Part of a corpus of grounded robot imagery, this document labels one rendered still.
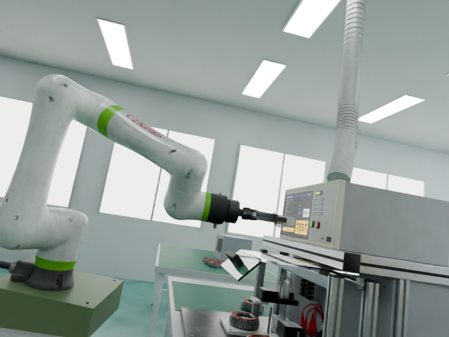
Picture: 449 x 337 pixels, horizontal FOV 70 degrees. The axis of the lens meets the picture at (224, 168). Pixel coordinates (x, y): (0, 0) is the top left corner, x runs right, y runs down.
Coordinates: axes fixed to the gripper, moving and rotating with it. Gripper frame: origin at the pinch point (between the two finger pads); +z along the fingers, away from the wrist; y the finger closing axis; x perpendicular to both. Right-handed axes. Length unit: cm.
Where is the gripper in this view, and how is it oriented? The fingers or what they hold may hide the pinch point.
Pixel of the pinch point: (284, 220)
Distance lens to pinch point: 109.4
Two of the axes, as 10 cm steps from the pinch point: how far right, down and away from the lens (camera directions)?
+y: 1.9, -1.4, -9.7
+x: 1.6, -9.7, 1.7
